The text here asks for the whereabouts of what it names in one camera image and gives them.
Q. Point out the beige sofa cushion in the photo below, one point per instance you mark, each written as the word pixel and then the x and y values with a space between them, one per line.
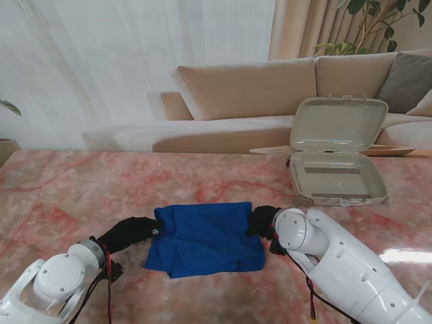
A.
pixel 423 108

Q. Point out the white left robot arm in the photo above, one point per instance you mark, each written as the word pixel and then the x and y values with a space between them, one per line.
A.
pixel 57 276

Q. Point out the blue shirt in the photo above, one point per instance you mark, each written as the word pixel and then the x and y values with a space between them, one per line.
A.
pixel 209 236

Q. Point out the open beige hard suitcase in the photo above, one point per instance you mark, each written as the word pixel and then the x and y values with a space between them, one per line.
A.
pixel 337 125

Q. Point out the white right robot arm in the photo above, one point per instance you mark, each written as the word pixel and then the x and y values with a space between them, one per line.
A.
pixel 337 256

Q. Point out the grey sofa cushion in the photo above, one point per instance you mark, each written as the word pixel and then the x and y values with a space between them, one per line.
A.
pixel 408 81

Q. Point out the tall green leafy plant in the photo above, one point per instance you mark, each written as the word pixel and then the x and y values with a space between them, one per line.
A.
pixel 337 49

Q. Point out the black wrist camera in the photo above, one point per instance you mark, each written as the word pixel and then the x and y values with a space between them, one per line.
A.
pixel 114 270
pixel 277 248

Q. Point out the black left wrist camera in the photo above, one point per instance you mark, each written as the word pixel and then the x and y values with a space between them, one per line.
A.
pixel 114 270

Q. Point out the small green plant leaf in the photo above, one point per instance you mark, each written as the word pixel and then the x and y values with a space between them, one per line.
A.
pixel 11 107

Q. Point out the oval wooden tray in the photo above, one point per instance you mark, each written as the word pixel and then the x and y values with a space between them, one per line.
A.
pixel 388 150

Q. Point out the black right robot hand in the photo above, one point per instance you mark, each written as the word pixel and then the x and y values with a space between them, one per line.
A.
pixel 263 221

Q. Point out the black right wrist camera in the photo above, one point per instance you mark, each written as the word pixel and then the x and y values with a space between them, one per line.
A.
pixel 277 248

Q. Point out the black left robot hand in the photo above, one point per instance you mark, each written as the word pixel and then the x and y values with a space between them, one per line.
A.
pixel 131 231

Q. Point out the beige drape curtain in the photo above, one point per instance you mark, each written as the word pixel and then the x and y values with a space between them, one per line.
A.
pixel 293 30

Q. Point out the beige sectional sofa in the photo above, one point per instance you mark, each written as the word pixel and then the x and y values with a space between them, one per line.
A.
pixel 246 91

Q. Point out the white sheer curtain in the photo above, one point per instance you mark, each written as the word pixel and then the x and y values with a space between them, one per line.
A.
pixel 101 67

